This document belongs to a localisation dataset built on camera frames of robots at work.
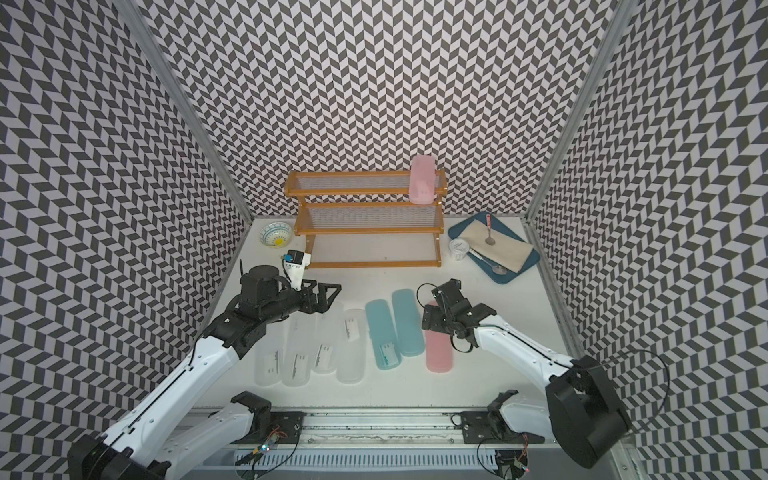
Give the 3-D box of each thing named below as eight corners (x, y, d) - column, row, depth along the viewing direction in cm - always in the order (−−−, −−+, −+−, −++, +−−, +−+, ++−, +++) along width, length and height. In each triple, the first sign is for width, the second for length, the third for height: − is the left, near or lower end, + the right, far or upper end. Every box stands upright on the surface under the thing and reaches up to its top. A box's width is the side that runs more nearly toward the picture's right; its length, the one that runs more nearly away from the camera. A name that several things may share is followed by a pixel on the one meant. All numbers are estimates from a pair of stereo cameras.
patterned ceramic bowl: (260, 249, 112) (256, 241, 108) (268, 230, 118) (264, 222, 114) (288, 249, 112) (284, 241, 108) (293, 230, 118) (290, 222, 114)
